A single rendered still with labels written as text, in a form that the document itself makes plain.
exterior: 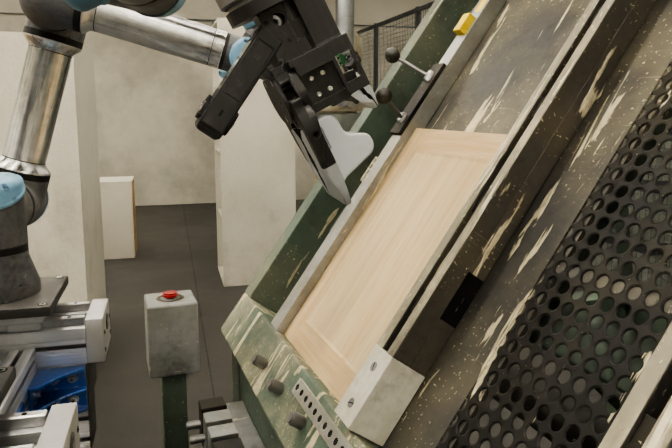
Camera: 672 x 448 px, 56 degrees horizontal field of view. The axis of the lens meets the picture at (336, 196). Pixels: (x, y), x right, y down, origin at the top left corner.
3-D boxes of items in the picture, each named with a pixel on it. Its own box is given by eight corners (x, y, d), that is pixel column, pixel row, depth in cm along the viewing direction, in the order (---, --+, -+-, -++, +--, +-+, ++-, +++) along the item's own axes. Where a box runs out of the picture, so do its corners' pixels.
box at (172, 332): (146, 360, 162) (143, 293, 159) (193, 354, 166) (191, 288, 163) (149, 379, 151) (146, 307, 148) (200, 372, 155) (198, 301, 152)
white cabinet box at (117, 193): (75, 250, 613) (70, 177, 603) (137, 247, 628) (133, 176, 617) (68, 261, 570) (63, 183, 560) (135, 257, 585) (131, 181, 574)
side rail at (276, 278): (276, 310, 173) (244, 291, 169) (485, -12, 182) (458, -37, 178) (282, 317, 167) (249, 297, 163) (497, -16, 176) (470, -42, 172)
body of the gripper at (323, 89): (374, 90, 58) (316, -33, 55) (294, 134, 57) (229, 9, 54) (351, 92, 65) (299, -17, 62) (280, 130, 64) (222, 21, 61)
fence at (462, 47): (284, 330, 147) (270, 322, 146) (494, 3, 155) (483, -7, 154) (290, 338, 142) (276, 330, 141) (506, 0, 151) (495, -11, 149)
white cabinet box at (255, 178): (217, 267, 548) (211, 27, 519) (283, 263, 563) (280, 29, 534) (223, 286, 491) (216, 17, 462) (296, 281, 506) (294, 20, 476)
